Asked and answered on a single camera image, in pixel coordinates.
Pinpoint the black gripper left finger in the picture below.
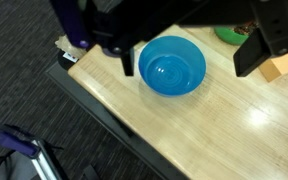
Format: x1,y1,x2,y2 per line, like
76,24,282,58
118,44,136,77

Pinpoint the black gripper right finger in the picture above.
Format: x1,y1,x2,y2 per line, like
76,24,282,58
232,30,273,78

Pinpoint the green arch block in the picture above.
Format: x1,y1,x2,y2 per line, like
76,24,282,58
213,23,251,47

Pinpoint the orange arch block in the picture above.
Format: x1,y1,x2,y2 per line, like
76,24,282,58
257,44,288,83

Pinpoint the wooden butcher block table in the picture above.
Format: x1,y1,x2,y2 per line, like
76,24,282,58
45,49,188,180

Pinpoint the blue plastic bowl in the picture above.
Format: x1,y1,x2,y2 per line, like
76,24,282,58
138,35,207,97

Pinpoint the white sticker label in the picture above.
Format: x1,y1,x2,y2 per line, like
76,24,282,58
62,51,80,64

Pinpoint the aluminium rail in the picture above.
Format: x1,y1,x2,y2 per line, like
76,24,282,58
29,139,68,180

